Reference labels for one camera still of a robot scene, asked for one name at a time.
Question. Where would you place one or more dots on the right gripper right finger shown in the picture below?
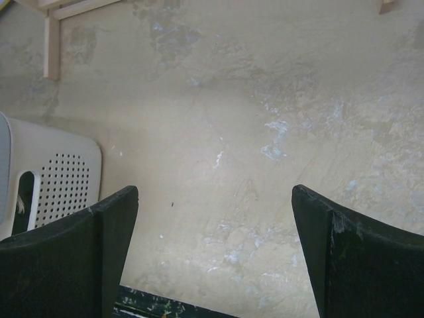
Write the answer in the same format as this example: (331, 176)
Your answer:
(357, 266)

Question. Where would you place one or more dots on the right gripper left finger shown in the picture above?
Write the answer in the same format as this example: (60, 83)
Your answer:
(71, 267)

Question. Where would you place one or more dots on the black printed t shirt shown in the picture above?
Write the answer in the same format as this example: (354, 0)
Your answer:
(24, 203)

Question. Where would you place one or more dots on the white plastic laundry basket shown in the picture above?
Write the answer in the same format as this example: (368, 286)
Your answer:
(66, 168)

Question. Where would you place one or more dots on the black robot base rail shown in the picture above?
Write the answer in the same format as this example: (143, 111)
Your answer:
(135, 303)

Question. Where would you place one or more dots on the wooden clothes rack frame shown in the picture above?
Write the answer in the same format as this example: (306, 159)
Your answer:
(251, 15)

